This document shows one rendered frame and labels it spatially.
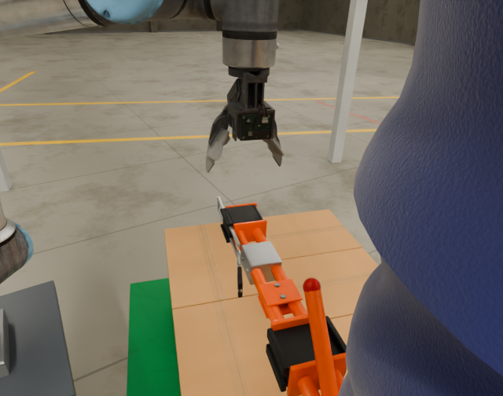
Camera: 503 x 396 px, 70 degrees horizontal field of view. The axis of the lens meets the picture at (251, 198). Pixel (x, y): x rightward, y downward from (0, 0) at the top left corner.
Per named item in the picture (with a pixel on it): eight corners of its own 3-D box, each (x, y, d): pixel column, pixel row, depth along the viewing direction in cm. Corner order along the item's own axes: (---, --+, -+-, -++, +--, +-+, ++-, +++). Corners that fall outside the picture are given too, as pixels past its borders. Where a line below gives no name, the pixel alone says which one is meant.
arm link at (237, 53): (217, 34, 62) (270, 34, 64) (218, 64, 64) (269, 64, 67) (228, 39, 54) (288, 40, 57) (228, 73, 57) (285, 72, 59)
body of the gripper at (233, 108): (233, 144, 62) (233, 72, 56) (223, 129, 69) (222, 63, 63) (274, 142, 64) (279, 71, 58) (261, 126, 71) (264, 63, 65)
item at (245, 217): (266, 240, 80) (267, 221, 77) (233, 244, 78) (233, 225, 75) (255, 220, 87) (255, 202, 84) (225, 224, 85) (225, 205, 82)
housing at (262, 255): (282, 280, 69) (284, 261, 67) (248, 286, 67) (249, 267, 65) (270, 258, 75) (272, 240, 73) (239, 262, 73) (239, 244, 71)
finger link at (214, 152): (198, 174, 65) (227, 133, 63) (193, 162, 70) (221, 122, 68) (212, 182, 67) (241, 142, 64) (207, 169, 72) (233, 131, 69)
